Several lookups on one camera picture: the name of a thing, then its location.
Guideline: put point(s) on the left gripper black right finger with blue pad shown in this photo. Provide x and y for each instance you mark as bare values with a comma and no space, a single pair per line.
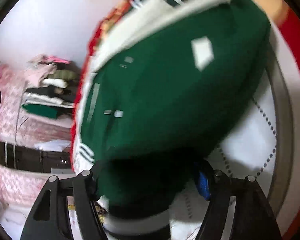
253,216

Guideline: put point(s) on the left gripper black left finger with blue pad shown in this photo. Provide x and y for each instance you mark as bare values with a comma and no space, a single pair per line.
49,216

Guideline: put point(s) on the green white varsity jacket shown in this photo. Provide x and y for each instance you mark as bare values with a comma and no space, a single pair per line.
166,83

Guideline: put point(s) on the white diamond pattern cloth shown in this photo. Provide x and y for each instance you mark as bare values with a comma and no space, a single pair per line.
266,141

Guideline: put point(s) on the red floral blanket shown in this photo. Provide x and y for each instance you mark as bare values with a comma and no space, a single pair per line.
188,116

